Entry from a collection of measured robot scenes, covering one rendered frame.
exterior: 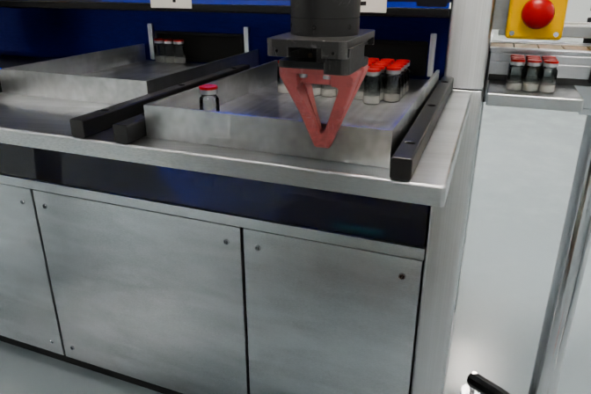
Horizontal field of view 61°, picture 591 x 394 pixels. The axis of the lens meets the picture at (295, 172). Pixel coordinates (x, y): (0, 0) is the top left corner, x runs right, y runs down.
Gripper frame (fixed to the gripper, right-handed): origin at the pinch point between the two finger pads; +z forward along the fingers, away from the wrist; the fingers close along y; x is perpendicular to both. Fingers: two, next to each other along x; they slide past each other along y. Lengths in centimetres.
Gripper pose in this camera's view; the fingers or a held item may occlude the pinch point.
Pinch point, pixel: (323, 138)
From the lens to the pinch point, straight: 45.6
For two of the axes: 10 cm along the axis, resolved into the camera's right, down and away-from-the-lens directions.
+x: -9.4, -1.3, 3.3
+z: 0.0, 9.3, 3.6
